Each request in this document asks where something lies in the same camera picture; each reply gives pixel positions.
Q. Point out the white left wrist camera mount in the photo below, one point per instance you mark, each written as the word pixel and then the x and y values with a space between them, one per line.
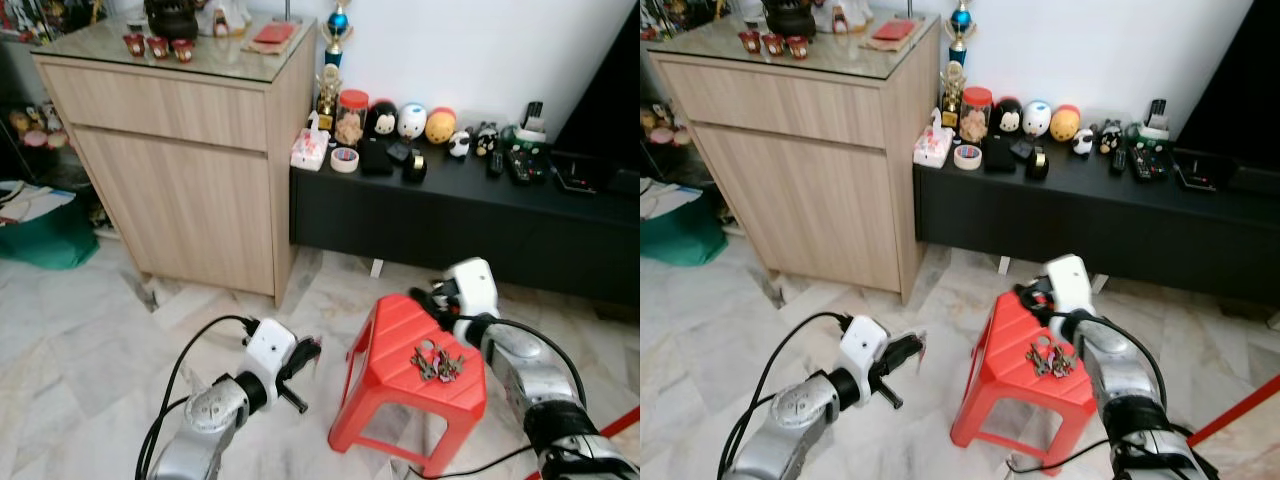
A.
pixel 862 345
pixel 270 350

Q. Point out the yellow red plush toy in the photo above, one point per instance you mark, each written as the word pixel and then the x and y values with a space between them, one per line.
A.
pixel 1065 124
pixel 441 127

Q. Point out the red plastic stool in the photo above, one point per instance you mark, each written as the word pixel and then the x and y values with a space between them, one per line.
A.
pixel 390 330
pixel 1010 340

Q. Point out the red packet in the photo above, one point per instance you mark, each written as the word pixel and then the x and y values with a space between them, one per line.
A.
pixel 895 30
pixel 274 33

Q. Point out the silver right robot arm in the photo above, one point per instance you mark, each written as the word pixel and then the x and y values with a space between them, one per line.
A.
pixel 525 370
pixel 1115 360

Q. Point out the small black pouch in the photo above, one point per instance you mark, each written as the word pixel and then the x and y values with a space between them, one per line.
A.
pixel 400 152
pixel 1024 149

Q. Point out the bunch of metal keys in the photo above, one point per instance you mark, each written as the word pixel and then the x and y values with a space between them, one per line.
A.
pixel 1050 360
pixel 440 365

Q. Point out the brown envelope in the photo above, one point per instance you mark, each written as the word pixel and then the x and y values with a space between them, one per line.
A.
pixel 262 49
pixel 885 46

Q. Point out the black tape dispenser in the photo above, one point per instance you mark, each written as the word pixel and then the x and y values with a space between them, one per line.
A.
pixel 1037 165
pixel 415 168

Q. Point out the tall blue gold trophy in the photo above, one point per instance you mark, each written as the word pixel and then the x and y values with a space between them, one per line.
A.
pixel 338 20
pixel 960 18

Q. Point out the slim black remote control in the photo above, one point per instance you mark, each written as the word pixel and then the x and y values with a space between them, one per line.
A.
pixel 495 164
pixel 1119 162

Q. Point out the light wooden cabinet glass top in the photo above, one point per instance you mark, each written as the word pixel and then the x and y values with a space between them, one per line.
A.
pixel 180 200
pixel 800 200

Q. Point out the green round phone base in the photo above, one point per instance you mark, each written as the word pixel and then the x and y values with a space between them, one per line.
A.
pixel 1150 138
pixel 525 140

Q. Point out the green bag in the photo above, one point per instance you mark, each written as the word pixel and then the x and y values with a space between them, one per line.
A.
pixel 50 245
pixel 680 240

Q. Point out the small gold trophy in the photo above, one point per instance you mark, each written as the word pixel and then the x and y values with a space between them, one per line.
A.
pixel 952 92
pixel 328 95

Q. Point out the flat black set-top box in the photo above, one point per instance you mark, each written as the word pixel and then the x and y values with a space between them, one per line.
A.
pixel 1200 172
pixel 580 175

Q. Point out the white robed figurine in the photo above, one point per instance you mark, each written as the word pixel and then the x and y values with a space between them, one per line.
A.
pixel 225 18
pixel 845 15

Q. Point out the white blue plush toy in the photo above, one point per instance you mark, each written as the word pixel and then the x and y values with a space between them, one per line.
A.
pixel 1036 120
pixel 412 122

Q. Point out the metal lamp stand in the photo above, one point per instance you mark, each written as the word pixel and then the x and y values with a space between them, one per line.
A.
pixel 290 19
pixel 912 15

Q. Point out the small white black toy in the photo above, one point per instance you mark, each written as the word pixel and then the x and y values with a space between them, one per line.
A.
pixel 1083 142
pixel 459 146

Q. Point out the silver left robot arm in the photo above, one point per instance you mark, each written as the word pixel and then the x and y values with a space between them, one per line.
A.
pixel 200 430
pixel 790 425

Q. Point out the white papers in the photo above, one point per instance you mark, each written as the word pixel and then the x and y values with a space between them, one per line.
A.
pixel 35 205
pixel 665 200

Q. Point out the black low TV console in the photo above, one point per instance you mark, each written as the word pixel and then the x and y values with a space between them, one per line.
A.
pixel 450 230
pixel 1080 230

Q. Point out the black white figure toy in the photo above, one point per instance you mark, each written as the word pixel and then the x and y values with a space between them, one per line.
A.
pixel 486 140
pixel 1110 137

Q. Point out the black television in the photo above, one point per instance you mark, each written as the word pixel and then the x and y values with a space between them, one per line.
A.
pixel 610 90
pixel 1240 80

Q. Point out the black mouse plush toy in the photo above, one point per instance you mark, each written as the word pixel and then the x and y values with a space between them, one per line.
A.
pixel 1008 120
pixel 382 122

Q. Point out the clear jar red lid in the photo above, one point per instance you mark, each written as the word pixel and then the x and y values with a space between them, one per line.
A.
pixel 352 125
pixel 975 122

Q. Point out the pink white tissue pack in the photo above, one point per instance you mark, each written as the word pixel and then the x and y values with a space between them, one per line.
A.
pixel 931 148
pixel 309 150

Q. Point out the white tape roll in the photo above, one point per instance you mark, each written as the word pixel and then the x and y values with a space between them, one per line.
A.
pixel 957 157
pixel 334 160

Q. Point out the black wallet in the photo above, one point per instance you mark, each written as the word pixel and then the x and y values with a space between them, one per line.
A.
pixel 1000 155
pixel 376 158

